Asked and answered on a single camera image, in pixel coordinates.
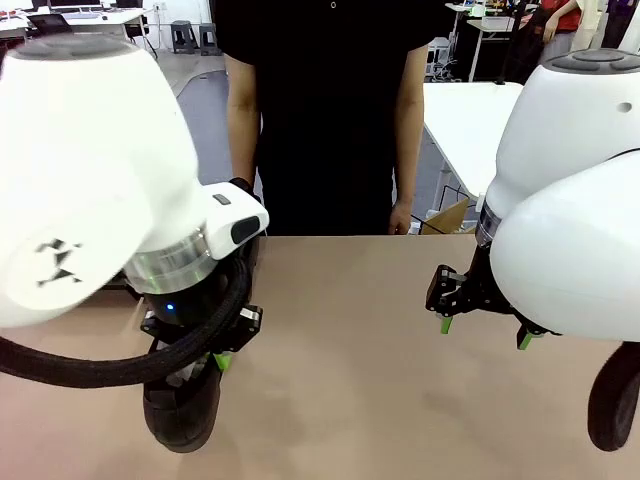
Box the person in dark clothes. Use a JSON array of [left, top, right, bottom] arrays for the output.
[[602, 0, 640, 51]]

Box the white crumpled stuffing paper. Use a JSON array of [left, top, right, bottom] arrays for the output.
[[172, 355, 209, 384]]

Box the black desk chair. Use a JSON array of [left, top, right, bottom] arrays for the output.
[[124, 19, 160, 61]]

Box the white office desk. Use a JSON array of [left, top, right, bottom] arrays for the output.
[[0, 7, 161, 61]]

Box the brown cardboard box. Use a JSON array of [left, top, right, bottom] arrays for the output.
[[418, 196, 480, 236]]

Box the person's right forearm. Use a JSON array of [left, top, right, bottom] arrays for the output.
[[227, 94, 262, 174]]

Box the person in red shirt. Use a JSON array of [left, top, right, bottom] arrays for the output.
[[527, 0, 577, 66]]

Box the person's left hand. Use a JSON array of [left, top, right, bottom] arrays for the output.
[[388, 198, 416, 236]]

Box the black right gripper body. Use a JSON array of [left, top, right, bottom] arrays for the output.
[[463, 246, 517, 315]]

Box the black office chair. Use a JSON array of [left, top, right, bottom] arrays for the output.
[[27, 13, 71, 32]]

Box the black shoe stand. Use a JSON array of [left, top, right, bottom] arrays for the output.
[[107, 234, 262, 306]]

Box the grey plastic stool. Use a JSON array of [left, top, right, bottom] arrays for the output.
[[170, 19, 197, 54], [198, 23, 221, 57]]

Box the white table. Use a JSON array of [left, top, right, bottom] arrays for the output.
[[422, 81, 525, 201]]

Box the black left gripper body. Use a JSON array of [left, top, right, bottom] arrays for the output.
[[142, 262, 230, 330]]

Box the black sleeved left arm cable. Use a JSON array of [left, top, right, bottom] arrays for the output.
[[0, 257, 252, 390]]

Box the black sleeved arm cable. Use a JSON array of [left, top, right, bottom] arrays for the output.
[[0, 257, 252, 390], [587, 344, 640, 454]]

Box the white computer tower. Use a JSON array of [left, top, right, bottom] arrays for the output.
[[428, 37, 454, 81]]

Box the black sleeved right arm cable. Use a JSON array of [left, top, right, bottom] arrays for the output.
[[587, 344, 640, 454]]

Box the person's left forearm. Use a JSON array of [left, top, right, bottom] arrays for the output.
[[392, 94, 426, 204]]

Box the desk with black panel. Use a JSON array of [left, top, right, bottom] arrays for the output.
[[443, 2, 534, 84]]

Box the person's black-clothed torso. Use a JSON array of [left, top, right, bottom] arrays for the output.
[[214, 0, 454, 237]]

